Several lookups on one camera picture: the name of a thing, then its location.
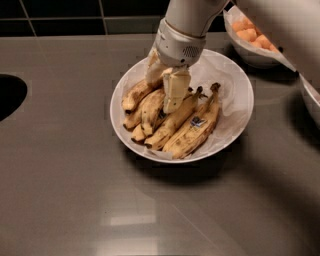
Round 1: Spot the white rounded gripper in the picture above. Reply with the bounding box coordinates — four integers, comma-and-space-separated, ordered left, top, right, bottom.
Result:
145, 19, 206, 114

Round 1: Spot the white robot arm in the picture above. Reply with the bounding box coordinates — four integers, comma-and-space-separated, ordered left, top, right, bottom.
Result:
146, 0, 320, 88

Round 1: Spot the dark bruised middle banana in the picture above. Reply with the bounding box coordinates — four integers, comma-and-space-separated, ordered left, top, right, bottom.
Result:
141, 88, 193, 137

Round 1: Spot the top spotted banana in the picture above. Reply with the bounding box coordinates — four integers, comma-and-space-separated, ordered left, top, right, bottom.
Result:
121, 79, 162, 113

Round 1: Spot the long yellow centre banana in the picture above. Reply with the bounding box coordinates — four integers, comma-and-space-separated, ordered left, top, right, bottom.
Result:
144, 87, 203, 150

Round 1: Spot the white paper bowl liner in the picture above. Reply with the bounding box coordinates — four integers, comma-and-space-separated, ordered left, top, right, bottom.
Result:
110, 50, 254, 163

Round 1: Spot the stickered banana pair right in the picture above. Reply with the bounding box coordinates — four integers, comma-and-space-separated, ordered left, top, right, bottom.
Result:
162, 83, 220, 159

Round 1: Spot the large white banana bowl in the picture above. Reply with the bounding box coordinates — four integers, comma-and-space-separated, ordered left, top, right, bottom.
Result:
109, 48, 255, 164

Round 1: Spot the small lower left banana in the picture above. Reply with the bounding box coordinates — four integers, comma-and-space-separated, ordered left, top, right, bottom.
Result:
123, 107, 146, 143

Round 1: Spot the white bowl at right edge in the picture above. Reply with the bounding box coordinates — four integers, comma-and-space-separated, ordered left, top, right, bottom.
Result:
300, 76, 320, 129

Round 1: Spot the white paper under oranges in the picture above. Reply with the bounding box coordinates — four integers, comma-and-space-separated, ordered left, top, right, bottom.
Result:
223, 5, 297, 72

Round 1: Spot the pile of small oranges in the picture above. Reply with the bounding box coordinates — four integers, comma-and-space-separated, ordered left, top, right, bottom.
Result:
232, 17, 277, 52

